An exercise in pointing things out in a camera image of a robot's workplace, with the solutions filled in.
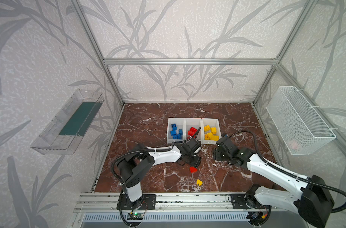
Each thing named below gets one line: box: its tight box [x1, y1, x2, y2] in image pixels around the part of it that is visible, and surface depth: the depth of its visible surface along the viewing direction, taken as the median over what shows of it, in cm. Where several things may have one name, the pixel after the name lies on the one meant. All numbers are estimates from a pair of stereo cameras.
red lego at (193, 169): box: [189, 166, 198, 174], surface depth 86 cm
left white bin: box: [166, 117, 187, 144], surface depth 100 cm
